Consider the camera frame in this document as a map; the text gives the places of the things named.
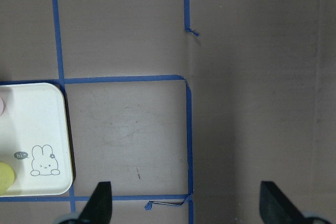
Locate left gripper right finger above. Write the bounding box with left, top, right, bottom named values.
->
left=259, top=180, right=331, bottom=224

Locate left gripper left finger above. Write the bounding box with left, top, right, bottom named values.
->
left=54, top=182, right=112, bottom=224

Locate yellow cup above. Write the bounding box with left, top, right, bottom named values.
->
left=0, top=162, right=15, bottom=195

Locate pink cup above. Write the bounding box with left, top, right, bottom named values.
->
left=0, top=98, right=4, bottom=115

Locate cream plastic tray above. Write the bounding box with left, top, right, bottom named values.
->
left=1, top=82, right=73, bottom=197

